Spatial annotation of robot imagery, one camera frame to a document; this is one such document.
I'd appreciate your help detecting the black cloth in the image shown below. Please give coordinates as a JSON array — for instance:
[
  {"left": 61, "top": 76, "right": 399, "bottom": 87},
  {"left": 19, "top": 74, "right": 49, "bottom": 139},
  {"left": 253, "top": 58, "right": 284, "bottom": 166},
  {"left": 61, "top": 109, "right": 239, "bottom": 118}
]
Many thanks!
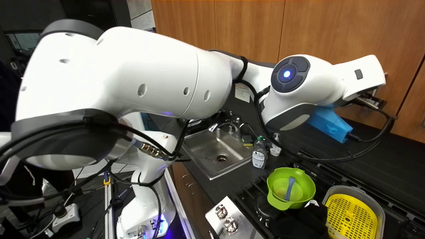
[{"left": 268, "top": 202, "right": 330, "bottom": 239}]

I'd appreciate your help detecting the wooden wall cabinet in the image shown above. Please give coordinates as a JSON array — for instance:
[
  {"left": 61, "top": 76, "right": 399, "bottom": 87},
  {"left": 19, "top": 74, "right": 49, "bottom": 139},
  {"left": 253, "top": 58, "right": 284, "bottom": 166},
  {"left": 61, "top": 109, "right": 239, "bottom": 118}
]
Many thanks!
[{"left": 151, "top": 0, "right": 425, "bottom": 144}]

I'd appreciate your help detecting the blue plastic spoon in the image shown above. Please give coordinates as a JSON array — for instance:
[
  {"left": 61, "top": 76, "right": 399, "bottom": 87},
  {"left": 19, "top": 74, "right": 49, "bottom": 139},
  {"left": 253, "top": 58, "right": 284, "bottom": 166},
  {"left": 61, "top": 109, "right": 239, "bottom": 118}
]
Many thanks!
[{"left": 284, "top": 176, "right": 297, "bottom": 201}]

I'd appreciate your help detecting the clear dish soap bottle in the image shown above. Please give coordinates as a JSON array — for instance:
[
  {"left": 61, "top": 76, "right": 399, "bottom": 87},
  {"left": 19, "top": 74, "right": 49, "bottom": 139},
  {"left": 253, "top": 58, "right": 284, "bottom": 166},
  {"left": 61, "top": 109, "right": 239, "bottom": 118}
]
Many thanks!
[{"left": 251, "top": 136, "right": 268, "bottom": 170}]

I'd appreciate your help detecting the small white pump dispenser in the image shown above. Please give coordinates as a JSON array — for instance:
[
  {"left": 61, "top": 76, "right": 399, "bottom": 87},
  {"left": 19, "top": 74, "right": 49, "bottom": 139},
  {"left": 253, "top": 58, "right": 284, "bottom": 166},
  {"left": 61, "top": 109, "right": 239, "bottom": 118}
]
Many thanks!
[{"left": 269, "top": 132, "right": 282, "bottom": 157}]

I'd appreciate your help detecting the steel sink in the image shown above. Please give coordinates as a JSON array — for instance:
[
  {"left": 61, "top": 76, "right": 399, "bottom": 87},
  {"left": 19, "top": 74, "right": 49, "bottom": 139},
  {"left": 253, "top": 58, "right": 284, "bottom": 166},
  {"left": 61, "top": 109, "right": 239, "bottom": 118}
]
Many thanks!
[{"left": 182, "top": 127, "right": 255, "bottom": 180}]

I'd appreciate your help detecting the green plastic bowl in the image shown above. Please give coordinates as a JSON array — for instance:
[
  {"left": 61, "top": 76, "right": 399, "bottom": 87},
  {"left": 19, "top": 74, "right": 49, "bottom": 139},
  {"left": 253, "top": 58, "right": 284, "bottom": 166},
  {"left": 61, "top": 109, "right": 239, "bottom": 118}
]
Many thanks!
[{"left": 266, "top": 167, "right": 317, "bottom": 211}]

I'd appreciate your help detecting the chrome tap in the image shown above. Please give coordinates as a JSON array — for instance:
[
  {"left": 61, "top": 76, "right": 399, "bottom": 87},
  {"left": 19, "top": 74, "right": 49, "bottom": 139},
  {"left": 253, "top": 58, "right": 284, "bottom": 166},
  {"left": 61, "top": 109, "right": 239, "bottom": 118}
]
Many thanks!
[{"left": 208, "top": 114, "right": 243, "bottom": 140}]

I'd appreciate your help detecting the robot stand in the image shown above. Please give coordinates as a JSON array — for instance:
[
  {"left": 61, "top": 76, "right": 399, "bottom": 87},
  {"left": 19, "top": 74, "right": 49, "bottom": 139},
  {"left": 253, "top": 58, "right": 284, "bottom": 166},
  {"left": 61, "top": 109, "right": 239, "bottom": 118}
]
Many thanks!
[{"left": 104, "top": 171, "right": 196, "bottom": 239}]

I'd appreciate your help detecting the whiteboard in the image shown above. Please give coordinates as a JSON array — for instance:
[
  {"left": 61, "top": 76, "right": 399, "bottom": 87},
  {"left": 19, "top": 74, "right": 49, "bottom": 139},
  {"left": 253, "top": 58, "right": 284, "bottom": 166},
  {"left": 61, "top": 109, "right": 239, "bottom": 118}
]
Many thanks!
[{"left": 127, "top": 0, "right": 156, "bottom": 32}]

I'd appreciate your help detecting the clear container with yellow basket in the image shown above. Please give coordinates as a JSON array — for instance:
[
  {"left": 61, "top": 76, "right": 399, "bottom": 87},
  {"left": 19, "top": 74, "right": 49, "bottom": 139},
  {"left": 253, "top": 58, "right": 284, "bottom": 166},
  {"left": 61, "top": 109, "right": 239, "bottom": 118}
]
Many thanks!
[{"left": 321, "top": 185, "right": 386, "bottom": 239}]

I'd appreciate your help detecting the monitor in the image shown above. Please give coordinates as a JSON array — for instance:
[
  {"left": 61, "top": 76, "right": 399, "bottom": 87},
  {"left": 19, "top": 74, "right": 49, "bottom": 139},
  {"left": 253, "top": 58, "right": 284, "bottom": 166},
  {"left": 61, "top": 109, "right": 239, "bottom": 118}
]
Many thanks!
[{"left": 5, "top": 31, "right": 43, "bottom": 57}]

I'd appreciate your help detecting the black and steel stove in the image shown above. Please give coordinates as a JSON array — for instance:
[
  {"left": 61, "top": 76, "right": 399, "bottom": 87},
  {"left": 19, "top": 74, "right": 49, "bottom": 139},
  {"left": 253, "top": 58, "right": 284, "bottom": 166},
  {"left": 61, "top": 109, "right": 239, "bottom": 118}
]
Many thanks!
[{"left": 205, "top": 150, "right": 425, "bottom": 239}]

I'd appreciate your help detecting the wooden base cabinet door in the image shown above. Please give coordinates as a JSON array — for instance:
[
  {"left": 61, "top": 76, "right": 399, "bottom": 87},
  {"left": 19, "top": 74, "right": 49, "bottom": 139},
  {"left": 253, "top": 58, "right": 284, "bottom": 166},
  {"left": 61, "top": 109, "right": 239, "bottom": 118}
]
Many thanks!
[{"left": 171, "top": 162, "right": 216, "bottom": 239}]

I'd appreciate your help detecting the white paper note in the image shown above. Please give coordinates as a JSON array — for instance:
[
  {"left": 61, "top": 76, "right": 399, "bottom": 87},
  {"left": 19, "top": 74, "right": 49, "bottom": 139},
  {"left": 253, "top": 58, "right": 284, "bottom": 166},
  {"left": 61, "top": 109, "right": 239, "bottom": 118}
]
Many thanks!
[{"left": 234, "top": 83, "right": 251, "bottom": 103}]

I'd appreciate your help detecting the white power strip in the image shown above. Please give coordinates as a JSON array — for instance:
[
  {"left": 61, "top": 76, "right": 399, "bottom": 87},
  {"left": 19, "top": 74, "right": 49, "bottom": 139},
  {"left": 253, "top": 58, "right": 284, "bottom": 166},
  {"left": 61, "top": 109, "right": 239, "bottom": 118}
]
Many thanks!
[{"left": 51, "top": 203, "right": 81, "bottom": 233}]

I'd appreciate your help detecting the stove burner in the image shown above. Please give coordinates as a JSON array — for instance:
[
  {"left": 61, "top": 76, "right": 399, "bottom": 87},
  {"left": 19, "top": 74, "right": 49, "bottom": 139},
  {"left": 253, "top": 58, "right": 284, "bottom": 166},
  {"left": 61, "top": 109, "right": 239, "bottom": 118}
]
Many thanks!
[{"left": 254, "top": 195, "right": 278, "bottom": 227}]

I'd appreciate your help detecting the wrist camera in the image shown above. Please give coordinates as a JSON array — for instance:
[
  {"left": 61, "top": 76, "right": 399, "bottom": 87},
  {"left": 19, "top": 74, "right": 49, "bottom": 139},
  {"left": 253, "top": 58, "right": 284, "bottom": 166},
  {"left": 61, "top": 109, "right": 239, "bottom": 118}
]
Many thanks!
[{"left": 306, "top": 104, "right": 354, "bottom": 144}]

